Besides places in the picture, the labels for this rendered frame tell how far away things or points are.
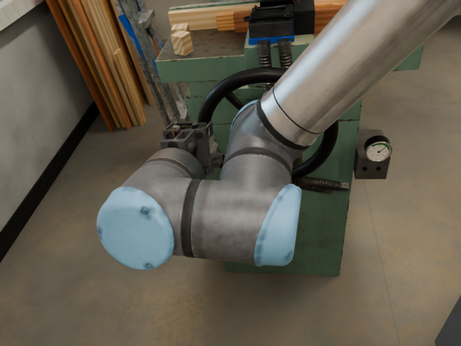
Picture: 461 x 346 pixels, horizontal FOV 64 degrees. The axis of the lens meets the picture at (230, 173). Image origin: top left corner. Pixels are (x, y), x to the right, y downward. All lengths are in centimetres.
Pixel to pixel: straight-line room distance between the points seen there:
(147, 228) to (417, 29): 32
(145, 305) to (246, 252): 116
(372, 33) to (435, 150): 173
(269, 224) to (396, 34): 22
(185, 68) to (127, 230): 59
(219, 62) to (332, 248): 77
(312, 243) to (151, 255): 97
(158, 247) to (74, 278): 134
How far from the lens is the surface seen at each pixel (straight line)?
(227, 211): 38
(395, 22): 39
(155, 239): 39
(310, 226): 125
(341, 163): 106
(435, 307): 151
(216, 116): 98
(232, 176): 42
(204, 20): 105
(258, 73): 69
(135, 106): 234
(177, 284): 153
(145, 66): 177
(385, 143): 95
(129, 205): 38
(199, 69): 91
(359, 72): 41
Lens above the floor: 127
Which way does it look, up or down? 42 degrees down
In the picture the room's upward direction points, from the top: 10 degrees counter-clockwise
